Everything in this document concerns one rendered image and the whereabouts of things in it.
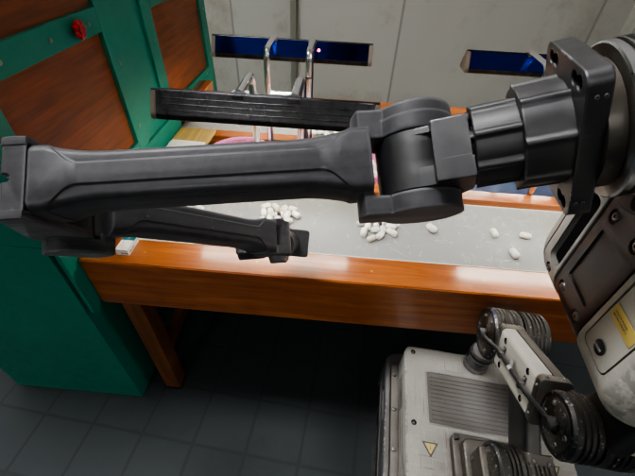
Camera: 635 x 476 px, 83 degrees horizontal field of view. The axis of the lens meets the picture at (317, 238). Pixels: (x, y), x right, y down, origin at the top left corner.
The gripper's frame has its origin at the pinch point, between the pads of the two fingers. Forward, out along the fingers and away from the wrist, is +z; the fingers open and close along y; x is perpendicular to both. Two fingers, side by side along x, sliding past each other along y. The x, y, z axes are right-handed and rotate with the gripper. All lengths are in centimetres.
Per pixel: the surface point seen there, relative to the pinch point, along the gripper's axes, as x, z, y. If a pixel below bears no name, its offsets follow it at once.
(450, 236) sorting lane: -5, 19, -47
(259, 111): -33.6, -0.1, 12.0
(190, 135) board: -36, 49, 52
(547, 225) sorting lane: -12, 27, -81
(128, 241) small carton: 4.5, 0.2, 45.4
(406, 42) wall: -137, 163, -48
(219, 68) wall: -121, 189, 93
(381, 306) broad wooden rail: 16.0, 3.7, -25.9
